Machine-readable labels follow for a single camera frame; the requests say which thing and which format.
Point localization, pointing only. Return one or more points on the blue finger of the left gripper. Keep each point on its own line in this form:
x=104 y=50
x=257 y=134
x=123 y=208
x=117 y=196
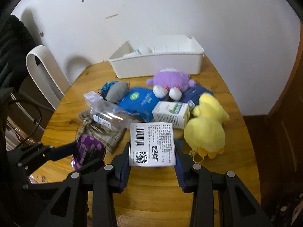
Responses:
x=89 y=170
x=57 y=153

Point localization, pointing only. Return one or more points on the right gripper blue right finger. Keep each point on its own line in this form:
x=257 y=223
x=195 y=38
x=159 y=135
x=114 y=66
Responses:
x=185 y=175

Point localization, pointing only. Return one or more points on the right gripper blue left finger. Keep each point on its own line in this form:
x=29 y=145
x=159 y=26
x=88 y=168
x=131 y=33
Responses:
x=122 y=170

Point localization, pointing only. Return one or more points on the purple dotted packet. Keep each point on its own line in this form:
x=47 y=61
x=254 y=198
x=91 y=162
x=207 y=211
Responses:
x=87 y=149

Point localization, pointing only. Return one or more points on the plaid fabric bow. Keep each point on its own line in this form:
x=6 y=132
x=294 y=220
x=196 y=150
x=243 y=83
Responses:
x=110 y=138

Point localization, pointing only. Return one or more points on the small white barcode box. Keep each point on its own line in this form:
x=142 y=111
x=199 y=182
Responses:
x=152 y=144

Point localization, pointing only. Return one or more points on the yellow duck plush toy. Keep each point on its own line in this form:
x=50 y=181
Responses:
x=204 y=133

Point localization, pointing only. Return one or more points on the clear plastic bottle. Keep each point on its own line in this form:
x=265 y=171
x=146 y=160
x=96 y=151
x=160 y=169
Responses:
x=111 y=115

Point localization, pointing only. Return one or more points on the white green medicine box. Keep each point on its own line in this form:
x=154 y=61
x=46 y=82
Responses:
x=176 y=113

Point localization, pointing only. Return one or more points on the blue Hiipapa wipes pack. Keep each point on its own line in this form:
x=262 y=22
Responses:
x=140 y=102

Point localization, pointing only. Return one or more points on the dark blue tissue pack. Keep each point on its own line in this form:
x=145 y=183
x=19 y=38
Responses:
x=191 y=95

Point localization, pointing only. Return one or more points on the purple plush toy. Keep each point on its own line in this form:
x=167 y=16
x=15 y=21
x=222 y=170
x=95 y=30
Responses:
x=170 y=82

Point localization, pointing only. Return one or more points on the white blue plush toy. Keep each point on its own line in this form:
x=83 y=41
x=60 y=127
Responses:
x=140 y=51

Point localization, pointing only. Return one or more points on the small lavender box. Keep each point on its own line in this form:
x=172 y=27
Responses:
x=91 y=96

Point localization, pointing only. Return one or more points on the grey plush mouse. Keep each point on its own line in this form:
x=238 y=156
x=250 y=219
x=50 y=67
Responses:
x=116 y=90

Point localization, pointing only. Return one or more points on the blue green ball toy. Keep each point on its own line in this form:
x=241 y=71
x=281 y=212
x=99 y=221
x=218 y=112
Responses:
x=103 y=91

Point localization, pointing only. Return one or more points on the white curved chair back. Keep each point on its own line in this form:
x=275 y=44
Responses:
x=47 y=74

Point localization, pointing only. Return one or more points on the white plastic storage bin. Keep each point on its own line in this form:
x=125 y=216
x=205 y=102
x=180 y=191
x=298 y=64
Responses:
x=168 y=51

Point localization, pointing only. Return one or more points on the black clothing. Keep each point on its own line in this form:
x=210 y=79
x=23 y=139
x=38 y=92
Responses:
x=16 y=42

